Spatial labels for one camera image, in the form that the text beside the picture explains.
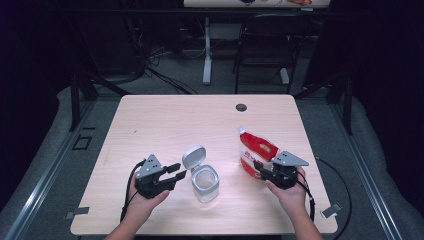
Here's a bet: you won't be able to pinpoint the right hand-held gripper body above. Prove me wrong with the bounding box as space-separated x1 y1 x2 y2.
266 150 310 190

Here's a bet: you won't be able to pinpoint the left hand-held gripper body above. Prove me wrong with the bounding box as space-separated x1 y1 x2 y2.
134 153 176 200

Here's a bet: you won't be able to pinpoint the red and white pouch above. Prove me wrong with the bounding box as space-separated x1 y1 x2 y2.
237 125 280 180

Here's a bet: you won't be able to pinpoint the white lidded plastic jar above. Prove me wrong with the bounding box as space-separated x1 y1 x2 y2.
181 144 220 203

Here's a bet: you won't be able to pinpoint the person's right hand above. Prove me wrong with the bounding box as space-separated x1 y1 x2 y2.
265 166 308 218

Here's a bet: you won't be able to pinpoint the person's left hand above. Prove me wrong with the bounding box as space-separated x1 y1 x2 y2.
124 174 170 223

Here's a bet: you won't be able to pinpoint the grey tape strip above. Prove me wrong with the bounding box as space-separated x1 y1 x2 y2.
320 202 343 219
64 206 90 220

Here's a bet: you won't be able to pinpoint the black metal stand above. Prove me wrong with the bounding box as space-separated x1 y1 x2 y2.
294 71 354 136
68 66 131 132

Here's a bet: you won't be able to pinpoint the white background desk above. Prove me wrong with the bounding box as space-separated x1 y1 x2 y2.
183 0 329 86

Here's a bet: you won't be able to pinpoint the black folding chair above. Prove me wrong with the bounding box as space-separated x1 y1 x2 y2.
233 13 314 95

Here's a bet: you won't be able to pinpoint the left hand-held gripper cable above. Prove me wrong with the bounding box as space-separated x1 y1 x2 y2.
119 159 148 223

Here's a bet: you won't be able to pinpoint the hand-held gripper cable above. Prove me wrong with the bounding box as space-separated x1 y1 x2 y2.
295 156 353 240
119 159 148 223

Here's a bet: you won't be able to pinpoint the right hand-held gripper cable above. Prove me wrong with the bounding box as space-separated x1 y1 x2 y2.
295 156 353 240

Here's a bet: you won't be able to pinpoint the aluminium floor rail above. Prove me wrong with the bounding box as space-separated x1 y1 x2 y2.
329 103 404 240
3 99 96 240

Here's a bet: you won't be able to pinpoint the black floor socket frame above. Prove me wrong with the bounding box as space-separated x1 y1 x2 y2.
72 134 93 151

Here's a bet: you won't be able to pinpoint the black floor cables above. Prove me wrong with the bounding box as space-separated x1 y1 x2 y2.
144 46 199 95

